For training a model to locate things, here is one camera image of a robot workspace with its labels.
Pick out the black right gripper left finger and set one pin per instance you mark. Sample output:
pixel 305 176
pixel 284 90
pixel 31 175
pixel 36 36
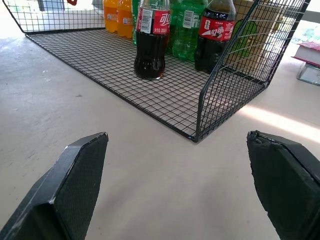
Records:
pixel 65 190

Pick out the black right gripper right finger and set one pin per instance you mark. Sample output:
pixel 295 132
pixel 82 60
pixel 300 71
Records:
pixel 285 185

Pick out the plastic cola bottle red label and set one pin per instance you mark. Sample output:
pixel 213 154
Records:
pixel 212 37

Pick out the glass cola bottle red label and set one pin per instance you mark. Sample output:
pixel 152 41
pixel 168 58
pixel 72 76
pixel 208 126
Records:
pixel 151 42

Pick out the orange soda bottle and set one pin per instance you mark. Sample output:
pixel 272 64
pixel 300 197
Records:
pixel 110 17
pixel 124 20

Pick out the green soda bottle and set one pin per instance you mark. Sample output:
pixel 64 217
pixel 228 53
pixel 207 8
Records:
pixel 135 22
pixel 186 30

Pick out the clear glass stand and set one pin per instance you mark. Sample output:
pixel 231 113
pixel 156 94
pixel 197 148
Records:
pixel 308 74

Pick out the red hardcover book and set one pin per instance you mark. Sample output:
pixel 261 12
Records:
pixel 308 52

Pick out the brown cardboard box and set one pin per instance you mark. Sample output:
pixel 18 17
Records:
pixel 262 30

